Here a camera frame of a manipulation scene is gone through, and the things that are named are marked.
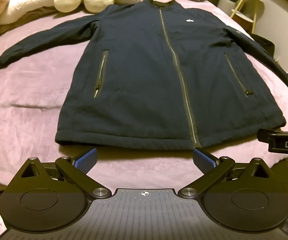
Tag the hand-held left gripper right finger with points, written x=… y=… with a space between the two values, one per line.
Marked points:
x=203 y=158

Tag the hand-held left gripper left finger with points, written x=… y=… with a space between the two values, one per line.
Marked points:
x=87 y=158

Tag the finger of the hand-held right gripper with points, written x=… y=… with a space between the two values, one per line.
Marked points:
x=263 y=135

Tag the navy zip jacket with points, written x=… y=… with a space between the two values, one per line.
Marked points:
x=144 y=75

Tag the pink bed blanket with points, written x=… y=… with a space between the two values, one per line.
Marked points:
x=31 y=120

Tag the black bag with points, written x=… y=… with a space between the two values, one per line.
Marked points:
x=265 y=46

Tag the yellow side table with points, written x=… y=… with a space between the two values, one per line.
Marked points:
x=251 y=7

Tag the white round bin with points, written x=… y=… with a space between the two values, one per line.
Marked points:
x=226 y=6

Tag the white plush toy grey paws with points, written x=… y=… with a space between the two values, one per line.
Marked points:
x=14 y=2

